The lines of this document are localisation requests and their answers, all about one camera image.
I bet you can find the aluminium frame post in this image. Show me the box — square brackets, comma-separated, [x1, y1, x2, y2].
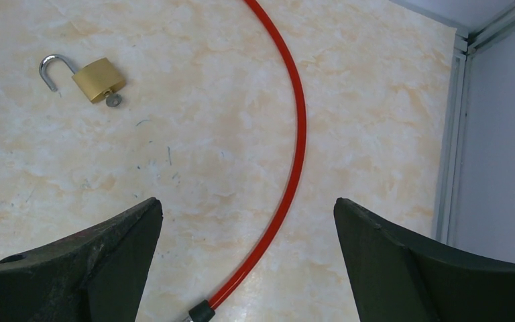
[432, 28, 471, 246]

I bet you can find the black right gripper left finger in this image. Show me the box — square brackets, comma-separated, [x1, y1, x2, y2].
[0, 198, 163, 321]

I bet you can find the brass padlock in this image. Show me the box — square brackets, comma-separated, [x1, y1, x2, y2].
[39, 54, 126, 108]

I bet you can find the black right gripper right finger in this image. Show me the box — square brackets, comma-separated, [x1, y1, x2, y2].
[333, 198, 515, 321]

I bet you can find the red cable lock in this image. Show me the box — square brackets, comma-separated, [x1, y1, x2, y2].
[166, 1, 296, 315]

